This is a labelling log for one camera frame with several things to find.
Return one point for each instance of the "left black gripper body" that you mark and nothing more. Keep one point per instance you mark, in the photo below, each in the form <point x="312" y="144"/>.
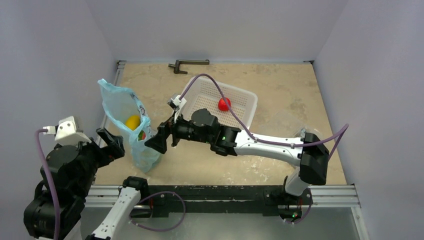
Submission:
<point x="93" y="158"/>

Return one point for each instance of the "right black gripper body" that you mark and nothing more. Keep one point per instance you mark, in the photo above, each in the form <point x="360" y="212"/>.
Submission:
<point x="169" y="131"/>

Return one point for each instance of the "light blue plastic bag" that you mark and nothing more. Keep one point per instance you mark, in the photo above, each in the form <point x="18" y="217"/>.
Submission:
<point x="119" y="103"/>

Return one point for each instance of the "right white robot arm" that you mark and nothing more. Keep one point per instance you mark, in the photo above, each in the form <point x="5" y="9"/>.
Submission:
<point x="307" y="153"/>

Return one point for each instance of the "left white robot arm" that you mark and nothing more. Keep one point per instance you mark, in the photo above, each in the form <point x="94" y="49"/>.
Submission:
<point x="47" y="216"/>

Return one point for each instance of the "fake peach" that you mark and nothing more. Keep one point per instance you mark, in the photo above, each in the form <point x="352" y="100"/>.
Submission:
<point x="141" y="135"/>

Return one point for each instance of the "yellow fake mango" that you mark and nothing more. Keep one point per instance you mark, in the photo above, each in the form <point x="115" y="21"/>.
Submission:
<point x="133" y="122"/>

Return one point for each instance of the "white perforated plastic basket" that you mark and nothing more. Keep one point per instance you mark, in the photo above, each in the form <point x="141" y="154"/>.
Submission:
<point x="203" y="94"/>

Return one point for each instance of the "clear plastic screw box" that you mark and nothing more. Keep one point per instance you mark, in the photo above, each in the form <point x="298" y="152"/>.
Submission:
<point x="284" y="124"/>

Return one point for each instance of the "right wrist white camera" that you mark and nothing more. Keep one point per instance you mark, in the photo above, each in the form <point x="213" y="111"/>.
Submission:
<point x="177" y="103"/>

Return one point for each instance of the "wrist white camera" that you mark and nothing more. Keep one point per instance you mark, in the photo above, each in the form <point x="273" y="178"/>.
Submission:
<point x="177" y="103"/>
<point x="68" y="130"/>

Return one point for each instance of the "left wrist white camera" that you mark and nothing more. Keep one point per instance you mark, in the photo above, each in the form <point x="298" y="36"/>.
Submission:
<point x="68" y="130"/>

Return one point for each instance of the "dark metal bracket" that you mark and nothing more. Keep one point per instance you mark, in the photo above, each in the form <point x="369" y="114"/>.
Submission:
<point x="176" y="67"/>

